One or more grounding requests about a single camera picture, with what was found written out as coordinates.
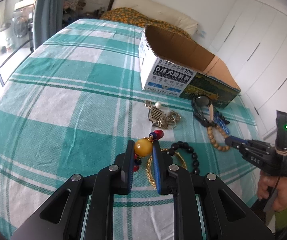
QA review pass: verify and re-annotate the red bead amber bracelet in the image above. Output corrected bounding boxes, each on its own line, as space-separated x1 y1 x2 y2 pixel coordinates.
132 129 165 172

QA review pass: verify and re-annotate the open cardboard box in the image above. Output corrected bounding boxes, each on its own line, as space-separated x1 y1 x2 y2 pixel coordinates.
139 25 241 108

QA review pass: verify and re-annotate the black bead bracelet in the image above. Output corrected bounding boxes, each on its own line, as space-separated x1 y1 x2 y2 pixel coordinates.
170 141 201 176

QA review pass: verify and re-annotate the tan wooden bead bracelet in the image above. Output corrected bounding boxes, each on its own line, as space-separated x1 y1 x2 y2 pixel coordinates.
206 125 232 152

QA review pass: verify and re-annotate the gold chain bracelet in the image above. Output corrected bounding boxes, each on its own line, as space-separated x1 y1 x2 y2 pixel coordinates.
146 148 188 189

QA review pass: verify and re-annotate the white built-in wardrobe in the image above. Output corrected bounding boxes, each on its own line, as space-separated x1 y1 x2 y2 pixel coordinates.
209 0 287 139

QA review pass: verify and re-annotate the cream padded headboard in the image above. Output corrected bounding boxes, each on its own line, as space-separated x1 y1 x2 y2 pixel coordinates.
107 0 198 36

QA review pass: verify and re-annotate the person's right hand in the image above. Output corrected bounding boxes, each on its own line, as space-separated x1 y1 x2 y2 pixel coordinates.
256 172 287 212

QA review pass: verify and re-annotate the blue crystal bracelet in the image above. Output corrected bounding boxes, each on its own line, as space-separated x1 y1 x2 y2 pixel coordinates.
212 109 232 136

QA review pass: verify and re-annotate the teal plaid tablecloth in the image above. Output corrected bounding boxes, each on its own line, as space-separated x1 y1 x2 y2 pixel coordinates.
0 19 259 238

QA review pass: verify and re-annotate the black wrist watch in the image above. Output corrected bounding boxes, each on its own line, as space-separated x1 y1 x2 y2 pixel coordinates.
191 95 216 128

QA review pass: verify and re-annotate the washing machine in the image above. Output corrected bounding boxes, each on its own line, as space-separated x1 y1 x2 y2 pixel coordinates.
12 4 34 38

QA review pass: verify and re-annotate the silver metal chain jewelry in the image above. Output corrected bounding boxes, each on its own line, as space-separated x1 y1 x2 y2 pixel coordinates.
145 100 181 129

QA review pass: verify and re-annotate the bed with orange floral cover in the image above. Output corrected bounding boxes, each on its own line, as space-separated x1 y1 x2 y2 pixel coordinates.
99 7 191 40

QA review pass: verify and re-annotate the blue-grey curtain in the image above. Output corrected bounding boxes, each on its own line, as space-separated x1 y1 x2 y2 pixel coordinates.
32 0 64 49

